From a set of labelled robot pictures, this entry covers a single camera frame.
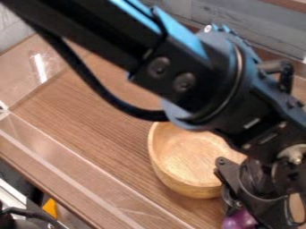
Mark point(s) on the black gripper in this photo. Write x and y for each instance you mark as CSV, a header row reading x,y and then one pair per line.
x,y
267,183

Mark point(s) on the purple toy eggplant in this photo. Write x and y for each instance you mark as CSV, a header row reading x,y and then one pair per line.
x,y
238,219

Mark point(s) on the brown wooden bowl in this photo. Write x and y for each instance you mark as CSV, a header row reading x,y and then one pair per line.
x,y
183,159

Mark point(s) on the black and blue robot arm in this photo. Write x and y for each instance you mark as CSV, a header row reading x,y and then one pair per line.
x,y
215,85

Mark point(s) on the yellow and black equipment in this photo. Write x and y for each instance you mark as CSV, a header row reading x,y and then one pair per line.
x,y
56,211

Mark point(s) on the clear acrylic front wall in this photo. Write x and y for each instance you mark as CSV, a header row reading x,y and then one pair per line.
x,y
84,154

